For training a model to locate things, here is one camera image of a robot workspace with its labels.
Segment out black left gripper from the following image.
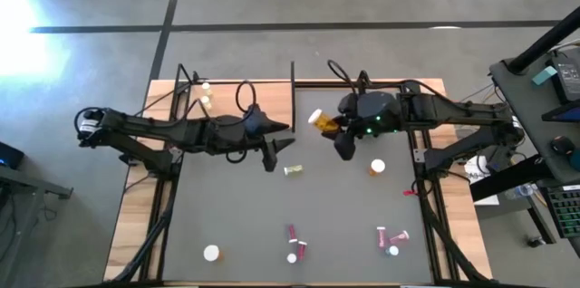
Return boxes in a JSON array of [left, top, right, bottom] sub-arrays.
[[239, 104, 296, 173]]

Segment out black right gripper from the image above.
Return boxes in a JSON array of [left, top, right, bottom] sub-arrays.
[[329, 92, 362, 162]]

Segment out orange pill bottle white cap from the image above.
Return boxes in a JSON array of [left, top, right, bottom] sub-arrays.
[[368, 158, 387, 178], [307, 107, 341, 134]]

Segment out wooden shelf board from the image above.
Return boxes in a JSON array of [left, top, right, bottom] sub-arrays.
[[185, 80, 295, 133]]

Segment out grey table mat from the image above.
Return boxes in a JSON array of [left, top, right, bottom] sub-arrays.
[[161, 88, 434, 283]]

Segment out large orange pill bottle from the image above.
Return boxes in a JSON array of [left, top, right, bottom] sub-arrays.
[[202, 244, 224, 263]]

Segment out white paper sheet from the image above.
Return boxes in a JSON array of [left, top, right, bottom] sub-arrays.
[[464, 155, 500, 206]]

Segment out black control box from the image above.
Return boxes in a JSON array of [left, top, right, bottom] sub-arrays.
[[485, 142, 517, 172]]

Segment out black desk beam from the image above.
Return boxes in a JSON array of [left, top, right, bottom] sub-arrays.
[[469, 154, 556, 203]]

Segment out grey side desk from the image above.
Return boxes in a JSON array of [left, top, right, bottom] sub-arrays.
[[488, 45, 580, 185]]

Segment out clear water bottle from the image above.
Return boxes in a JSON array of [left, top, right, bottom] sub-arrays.
[[504, 183, 536, 201]]

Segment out small teal box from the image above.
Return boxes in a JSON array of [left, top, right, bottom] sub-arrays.
[[532, 65, 558, 86]]

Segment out black round pole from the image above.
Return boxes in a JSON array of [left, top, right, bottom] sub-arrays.
[[507, 6, 580, 74]]

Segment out black computer mouse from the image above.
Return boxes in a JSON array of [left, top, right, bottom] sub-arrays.
[[550, 135, 576, 157]]

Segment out black tablet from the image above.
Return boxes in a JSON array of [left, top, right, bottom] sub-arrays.
[[541, 100, 580, 122]]

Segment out black power adapter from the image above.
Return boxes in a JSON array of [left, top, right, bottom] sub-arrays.
[[550, 54, 580, 103]]

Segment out black backlit keyboard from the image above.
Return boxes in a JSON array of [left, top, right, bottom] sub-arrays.
[[541, 183, 580, 239]]

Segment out dark grey stand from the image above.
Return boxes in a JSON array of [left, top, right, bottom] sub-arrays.
[[0, 163, 74, 288]]

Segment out black device blue light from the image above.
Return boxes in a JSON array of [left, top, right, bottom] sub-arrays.
[[0, 140, 26, 171]]

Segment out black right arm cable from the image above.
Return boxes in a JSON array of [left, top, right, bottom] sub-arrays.
[[326, 59, 439, 99]]

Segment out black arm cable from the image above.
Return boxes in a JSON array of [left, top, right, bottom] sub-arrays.
[[234, 79, 258, 115], [326, 59, 439, 99]]

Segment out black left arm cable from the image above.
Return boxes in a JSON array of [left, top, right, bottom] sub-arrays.
[[234, 79, 258, 115]]

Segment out black metal table frame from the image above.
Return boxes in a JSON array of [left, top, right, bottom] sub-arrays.
[[106, 61, 498, 287]]

